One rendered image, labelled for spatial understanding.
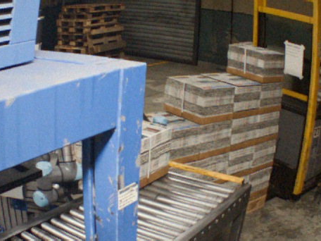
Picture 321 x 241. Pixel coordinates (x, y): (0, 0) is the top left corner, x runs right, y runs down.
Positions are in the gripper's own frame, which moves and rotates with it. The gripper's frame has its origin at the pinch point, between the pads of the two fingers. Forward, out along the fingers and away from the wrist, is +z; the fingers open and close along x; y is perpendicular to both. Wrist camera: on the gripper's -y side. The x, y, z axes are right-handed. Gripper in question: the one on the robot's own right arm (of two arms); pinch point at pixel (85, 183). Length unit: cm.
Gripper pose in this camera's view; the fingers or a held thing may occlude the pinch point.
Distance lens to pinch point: 222.6
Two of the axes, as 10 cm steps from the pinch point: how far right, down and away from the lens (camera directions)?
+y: 0.7, -9.6, -2.8
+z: 5.1, -2.0, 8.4
